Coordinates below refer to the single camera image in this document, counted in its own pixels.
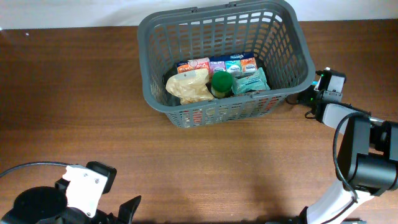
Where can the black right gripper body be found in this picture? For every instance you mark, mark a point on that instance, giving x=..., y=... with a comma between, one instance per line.
x=308, y=96

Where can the orange spaghetti packet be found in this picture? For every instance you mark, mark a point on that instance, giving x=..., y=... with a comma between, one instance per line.
x=225, y=113

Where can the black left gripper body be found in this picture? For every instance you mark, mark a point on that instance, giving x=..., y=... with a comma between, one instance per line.
x=74, y=215

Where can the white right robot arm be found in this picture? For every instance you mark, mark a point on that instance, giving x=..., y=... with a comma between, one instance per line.
x=364, y=154

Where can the light green wipes packet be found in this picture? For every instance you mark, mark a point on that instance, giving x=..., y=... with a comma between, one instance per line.
x=255, y=82

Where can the beige powder pouch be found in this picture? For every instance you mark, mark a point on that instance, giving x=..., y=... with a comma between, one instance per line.
x=190, y=87

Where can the Kleenex tissue multipack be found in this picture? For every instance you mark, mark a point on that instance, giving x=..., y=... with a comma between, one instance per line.
x=238, y=65

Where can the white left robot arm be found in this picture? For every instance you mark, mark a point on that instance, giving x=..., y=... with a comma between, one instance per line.
x=49, y=205

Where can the grey plastic shopping basket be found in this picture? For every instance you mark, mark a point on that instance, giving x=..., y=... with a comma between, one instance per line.
x=268, y=29

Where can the green lid glass jar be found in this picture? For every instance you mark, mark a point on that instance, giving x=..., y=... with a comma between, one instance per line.
x=221, y=84

